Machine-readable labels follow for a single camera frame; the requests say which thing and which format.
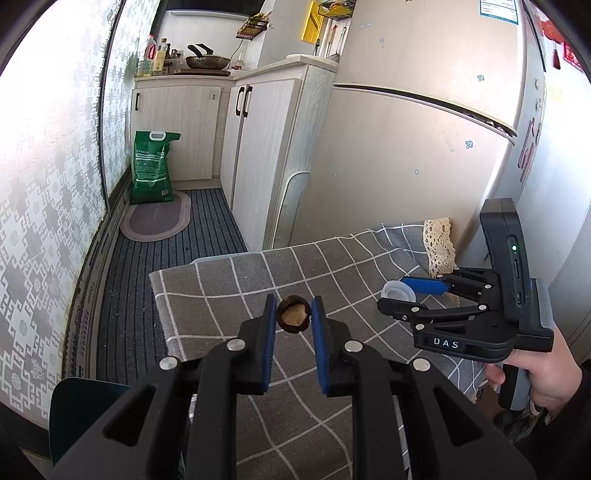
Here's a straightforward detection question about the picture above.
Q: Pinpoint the grey checked tablecloth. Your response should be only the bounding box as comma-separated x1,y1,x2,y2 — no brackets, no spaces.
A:
148,223,488,480

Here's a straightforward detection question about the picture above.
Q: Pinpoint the red paper decoration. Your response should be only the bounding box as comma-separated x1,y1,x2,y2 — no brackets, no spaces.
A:
541,21,565,47

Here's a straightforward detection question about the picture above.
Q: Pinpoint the red cap oil bottle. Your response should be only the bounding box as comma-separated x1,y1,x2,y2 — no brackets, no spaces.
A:
141,34,158,75

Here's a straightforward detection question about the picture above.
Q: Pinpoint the oval grey floor mat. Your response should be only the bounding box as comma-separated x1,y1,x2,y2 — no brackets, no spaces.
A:
120,191,191,241

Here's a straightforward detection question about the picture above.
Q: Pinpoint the cream lace cloth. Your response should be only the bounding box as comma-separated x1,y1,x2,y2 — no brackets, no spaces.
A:
423,218,461,306

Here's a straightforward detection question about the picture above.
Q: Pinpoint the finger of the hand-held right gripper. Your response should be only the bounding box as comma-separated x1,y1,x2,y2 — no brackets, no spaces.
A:
401,266,502,306
377,297,491,325

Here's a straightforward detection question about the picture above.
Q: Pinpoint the hanging kitchen utensil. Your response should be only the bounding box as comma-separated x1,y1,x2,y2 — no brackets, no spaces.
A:
329,23,345,64

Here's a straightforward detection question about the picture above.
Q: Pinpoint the red card decoration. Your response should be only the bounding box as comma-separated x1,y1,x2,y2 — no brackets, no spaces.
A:
563,43,585,73

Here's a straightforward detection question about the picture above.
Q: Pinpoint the green rice bag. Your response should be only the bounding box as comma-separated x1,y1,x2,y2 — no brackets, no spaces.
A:
129,130,182,205

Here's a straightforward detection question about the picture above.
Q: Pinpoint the white rounded panel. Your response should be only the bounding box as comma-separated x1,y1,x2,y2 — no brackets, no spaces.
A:
274,172,309,250

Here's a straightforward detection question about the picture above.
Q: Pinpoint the dark metal wok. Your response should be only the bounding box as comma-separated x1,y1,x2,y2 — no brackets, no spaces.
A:
185,44,232,70

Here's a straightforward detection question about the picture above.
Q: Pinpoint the brown round fruit shell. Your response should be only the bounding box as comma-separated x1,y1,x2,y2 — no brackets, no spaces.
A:
277,296,311,333

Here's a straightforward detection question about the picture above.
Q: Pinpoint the pale wood kitchen cabinet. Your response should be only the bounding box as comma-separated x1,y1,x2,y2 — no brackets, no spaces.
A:
130,74,236,190
221,55,340,252

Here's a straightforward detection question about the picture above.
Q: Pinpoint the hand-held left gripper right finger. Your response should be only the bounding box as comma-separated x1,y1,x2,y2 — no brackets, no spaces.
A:
310,296,536,480

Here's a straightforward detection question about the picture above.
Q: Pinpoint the person's right forearm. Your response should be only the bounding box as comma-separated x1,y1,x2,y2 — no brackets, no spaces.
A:
529,369,591,480

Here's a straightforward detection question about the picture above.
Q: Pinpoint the black wire spice rack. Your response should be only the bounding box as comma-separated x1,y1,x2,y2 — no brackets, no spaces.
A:
236,14,270,40

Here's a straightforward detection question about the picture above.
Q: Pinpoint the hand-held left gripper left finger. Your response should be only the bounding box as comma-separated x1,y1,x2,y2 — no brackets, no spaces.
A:
48,294,278,480

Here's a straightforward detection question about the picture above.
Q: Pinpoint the pink wall decal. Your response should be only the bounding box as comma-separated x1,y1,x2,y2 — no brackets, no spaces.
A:
517,117,542,184

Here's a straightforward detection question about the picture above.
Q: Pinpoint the blue white sticker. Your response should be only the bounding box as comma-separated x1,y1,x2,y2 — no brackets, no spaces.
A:
478,0,518,22

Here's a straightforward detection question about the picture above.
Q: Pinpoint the beige refrigerator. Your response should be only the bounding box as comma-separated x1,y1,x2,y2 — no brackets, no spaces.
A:
288,0,548,278

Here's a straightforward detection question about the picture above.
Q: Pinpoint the person's right hand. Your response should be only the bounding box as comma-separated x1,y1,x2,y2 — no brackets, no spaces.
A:
487,325,585,419

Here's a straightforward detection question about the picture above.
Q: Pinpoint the dark striped carpet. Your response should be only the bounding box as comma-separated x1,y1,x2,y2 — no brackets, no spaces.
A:
95,187,250,386

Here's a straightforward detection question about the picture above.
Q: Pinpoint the black wire basket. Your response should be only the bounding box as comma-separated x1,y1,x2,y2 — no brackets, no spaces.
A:
318,0,359,19

